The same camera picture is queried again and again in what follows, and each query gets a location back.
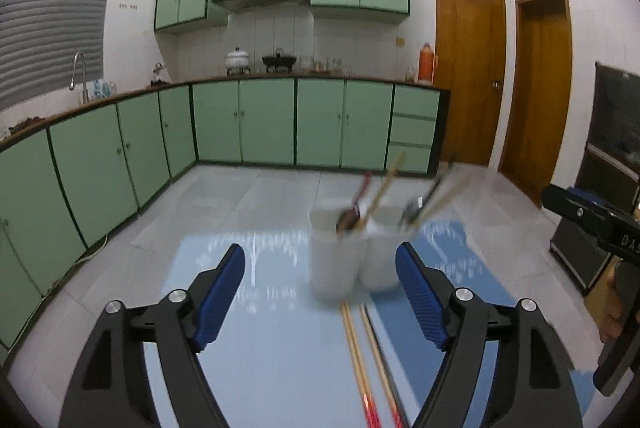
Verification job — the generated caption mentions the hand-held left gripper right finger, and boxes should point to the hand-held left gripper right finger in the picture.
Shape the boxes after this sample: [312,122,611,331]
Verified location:
[395,242,583,428]

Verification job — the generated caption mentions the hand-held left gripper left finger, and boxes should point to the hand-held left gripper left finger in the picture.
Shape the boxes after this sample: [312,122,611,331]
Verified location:
[59,243,247,428]

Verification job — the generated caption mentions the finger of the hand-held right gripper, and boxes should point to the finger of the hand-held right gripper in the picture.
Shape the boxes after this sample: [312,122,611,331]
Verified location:
[541,185,611,236]
[567,187,640,216]

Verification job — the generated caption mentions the red-ended wooden chopstick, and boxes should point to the red-ended wooden chopstick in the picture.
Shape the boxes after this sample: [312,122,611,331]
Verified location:
[345,305,379,428]
[340,305,372,428]
[352,173,373,221]
[359,305,404,428]

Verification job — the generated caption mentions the white translucent utensil holder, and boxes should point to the white translucent utensil holder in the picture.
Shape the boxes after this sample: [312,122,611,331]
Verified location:
[307,203,423,301]

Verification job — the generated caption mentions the person's right hand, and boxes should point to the person's right hand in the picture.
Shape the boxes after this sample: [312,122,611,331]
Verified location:
[597,258,640,345]

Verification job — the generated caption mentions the light blue printed placemat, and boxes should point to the light blue printed placemat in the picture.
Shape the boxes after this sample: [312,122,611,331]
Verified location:
[142,228,416,428]

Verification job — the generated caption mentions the green base cabinets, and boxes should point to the green base cabinets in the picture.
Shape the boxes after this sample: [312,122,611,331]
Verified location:
[0,76,451,351]

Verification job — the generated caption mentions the orange thermos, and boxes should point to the orange thermos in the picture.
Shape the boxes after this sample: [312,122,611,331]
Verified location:
[419,42,437,83]

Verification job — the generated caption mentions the bottles by sink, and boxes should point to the bottles by sink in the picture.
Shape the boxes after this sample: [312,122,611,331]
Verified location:
[91,78,118,99]

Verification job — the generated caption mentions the white lidded pot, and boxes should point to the white lidded pot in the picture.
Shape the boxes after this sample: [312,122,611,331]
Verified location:
[225,47,251,75]

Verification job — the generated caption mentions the black pot on stand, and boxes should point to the black pot on stand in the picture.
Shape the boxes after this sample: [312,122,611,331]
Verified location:
[262,48,296,73]

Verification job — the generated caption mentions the row of glass cups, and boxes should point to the row of glass cups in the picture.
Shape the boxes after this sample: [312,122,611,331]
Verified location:
[299,55,356,75]

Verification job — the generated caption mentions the rags on counter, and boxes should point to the rags on counter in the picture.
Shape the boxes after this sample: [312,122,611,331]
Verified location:
[0,115,46,139]

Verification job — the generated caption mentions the chrome faucet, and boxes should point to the chrome faucet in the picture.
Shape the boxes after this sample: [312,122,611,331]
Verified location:
[69,52,88,104]

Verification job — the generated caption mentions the grey window blind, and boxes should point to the grey window blind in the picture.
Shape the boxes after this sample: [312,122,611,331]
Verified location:
[0,0,123,111]

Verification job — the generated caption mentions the floor cable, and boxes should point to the floor cable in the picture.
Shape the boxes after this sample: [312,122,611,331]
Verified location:
[75,233,108,264]

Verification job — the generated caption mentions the wooden door with handle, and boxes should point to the wooden door with handle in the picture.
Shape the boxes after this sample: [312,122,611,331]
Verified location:
[434,0,507,167]

